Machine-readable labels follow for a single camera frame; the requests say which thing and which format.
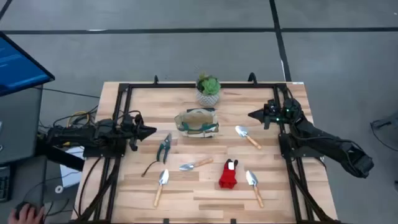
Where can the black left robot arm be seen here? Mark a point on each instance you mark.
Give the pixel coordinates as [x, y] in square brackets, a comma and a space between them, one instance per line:
[81, 133]

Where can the red gardening glove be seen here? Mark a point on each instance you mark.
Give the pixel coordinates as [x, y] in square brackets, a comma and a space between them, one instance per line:
[228, 177]

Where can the person's hand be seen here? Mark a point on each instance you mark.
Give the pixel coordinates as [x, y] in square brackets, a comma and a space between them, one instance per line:
[28, 216]

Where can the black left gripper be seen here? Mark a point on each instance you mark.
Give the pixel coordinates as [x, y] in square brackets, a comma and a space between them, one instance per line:
[130, 130]

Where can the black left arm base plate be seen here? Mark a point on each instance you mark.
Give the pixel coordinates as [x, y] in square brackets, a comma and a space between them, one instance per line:
[104, 152]

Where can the black keyboard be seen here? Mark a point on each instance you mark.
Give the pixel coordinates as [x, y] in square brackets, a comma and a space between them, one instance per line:
[4, 183]

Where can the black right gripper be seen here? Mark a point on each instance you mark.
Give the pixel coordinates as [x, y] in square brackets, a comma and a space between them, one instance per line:
[273, 113]

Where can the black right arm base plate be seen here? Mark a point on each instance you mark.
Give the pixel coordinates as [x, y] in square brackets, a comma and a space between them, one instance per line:
[298, 151]

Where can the white tape roll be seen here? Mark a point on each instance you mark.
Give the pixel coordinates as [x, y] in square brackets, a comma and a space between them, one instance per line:
[59, 188]

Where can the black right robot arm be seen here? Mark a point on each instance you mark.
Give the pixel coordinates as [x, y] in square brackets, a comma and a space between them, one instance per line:
[326, 143]

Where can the black computer mouse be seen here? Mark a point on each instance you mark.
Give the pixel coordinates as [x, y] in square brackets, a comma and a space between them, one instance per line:
[19, 208]

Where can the black metal table frame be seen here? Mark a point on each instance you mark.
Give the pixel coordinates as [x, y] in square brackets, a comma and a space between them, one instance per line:
[202, 85]

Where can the succulent in white patterned pot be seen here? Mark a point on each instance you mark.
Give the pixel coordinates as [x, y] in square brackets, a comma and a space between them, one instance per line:
[207, 90]

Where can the beige green-trimmed gardening bag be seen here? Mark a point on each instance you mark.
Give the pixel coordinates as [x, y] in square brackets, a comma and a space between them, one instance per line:
[196, 124]

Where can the black desk support bar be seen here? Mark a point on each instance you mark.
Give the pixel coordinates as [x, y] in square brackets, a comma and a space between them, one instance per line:
[59, 157]

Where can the grey desk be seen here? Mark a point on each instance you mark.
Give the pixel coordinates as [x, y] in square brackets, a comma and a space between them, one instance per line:
[18, 124]

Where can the white paper sheet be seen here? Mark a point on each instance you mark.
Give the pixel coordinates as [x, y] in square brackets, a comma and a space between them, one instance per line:
[71, 175]

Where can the computer monitor blue screen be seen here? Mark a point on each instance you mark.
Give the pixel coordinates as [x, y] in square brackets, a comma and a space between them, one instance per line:
[18, 65]

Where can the black frame hook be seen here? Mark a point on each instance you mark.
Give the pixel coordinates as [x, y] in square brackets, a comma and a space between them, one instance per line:
[155, 80]
[252, 77]

